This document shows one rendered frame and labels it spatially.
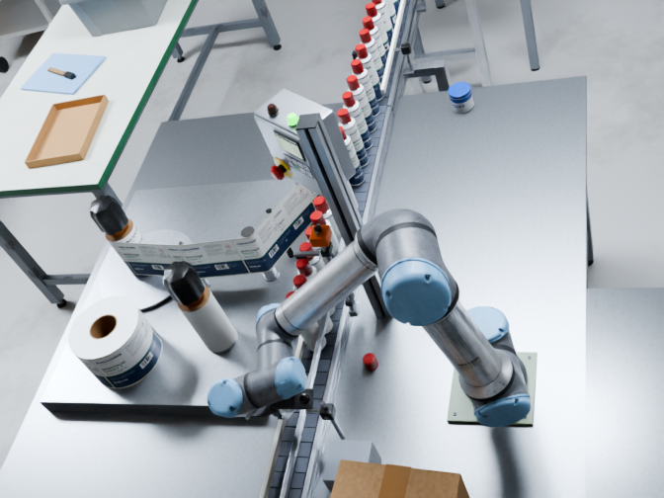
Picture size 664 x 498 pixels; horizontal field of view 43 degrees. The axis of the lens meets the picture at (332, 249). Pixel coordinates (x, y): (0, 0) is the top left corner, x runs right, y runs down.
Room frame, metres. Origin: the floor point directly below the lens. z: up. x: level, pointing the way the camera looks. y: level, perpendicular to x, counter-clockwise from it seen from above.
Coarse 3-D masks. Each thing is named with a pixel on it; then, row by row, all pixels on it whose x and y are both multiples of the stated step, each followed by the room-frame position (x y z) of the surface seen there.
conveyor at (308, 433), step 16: (384, 112) 2.11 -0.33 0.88; (368, 176) 1.86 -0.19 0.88; (368, 192) 1.80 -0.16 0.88; (336, 320) 1.41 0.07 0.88; (336, 336) 1.36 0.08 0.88; (304, 352) 1.35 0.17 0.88; (304, 368) 1.31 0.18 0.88; (320, 368) 1.29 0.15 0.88; (320, 384) 1.24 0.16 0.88; (320, 400) 1.20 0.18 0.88; (288, 432) 1.15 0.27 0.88; (304, 432) 1.13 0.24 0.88; (288, 448) 1.11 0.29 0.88; (304, 448) 1.09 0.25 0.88; (304, 464) 1.05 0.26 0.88; (272, 480) 1.05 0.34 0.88; (304, 480) 1.02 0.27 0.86; (272, 496) 1.01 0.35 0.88; (288, 496) 0.99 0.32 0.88
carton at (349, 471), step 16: (352, 464) 0.86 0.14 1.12; (368, 464) 0.84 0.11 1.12; (384, 464) 0.83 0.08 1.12; (336, 480) 0.84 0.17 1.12; (352, 480) 0.83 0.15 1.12; (368, 480) 0.81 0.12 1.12; (384, 480) 0.80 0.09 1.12; (400, 480) 0.78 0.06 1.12; (416, 480) 0.77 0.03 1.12; (432, 480) 0.76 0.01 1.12; (448, 480) 0.75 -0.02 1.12; (336, 496) 0.81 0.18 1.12; (352, 496) 0.80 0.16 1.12; (368, 496) 0.78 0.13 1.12; (384, 496) 0.77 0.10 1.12; (400, 496) 0.76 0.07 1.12; (416, 496) 0.74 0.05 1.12; (432, 496) 0.73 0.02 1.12; (448, 496) 0.72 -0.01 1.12; (464, 496) 0.73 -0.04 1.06
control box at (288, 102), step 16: (288, 96) 1.55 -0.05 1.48; (256, 112) 1.54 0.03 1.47; (288, 112) 1.50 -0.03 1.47; (304, 112) 1.47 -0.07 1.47; (320, 112) 1.45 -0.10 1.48; (272, 128) 1.49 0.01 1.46; (288, 128) 1.44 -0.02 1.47; (336, 128) 1.43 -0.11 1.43; (272, 144) 1.52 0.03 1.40; (336, 144) 1.43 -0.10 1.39; (288, 176) 1.51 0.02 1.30; (304, 176) 1.44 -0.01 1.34; (352, 176) 1.43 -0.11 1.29; (320, 192) 1.40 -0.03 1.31
